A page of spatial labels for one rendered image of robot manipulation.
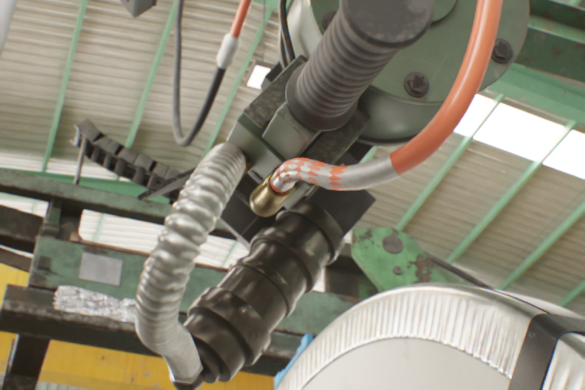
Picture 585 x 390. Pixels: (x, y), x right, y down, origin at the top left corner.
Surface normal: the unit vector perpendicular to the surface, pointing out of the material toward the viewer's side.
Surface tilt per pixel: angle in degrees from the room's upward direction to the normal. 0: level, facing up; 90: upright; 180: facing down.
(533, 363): 89
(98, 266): 90
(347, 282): 90
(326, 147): 106
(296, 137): 137
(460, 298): 89
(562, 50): 180
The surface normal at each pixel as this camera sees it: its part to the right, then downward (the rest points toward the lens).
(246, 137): -0.65, 0.70
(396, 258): 0.18, -0.63
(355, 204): 0.19, -0.24
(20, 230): 0.56, -0.53
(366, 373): -0.94, -0.22
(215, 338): 0.30, -0.45
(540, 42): 0.00, 0.77
